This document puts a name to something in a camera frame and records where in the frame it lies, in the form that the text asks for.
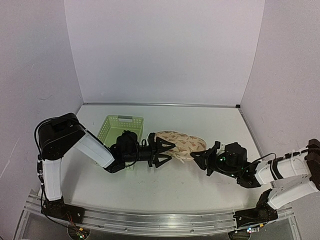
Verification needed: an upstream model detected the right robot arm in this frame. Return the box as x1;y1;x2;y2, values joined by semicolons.
190;138;320;222

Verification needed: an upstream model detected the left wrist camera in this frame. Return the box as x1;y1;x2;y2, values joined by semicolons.
115;130;139;158

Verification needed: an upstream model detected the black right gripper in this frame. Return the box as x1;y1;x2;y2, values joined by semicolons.
191;146;240;180

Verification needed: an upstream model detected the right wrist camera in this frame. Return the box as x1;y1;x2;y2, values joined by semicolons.
223;142;248;167

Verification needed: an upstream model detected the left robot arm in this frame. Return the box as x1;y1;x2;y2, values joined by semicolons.
34;113;176;219

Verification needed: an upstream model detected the floral mesh laundry bag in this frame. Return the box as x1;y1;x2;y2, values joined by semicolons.
155;130;207;163

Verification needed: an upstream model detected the green perforated plastic basket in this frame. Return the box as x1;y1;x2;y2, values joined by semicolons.
97;115;144;174

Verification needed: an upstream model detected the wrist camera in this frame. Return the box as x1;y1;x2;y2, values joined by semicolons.
223;142;248;167
115;130;139;158

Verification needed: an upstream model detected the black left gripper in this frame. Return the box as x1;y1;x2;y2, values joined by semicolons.
124;137;176;168

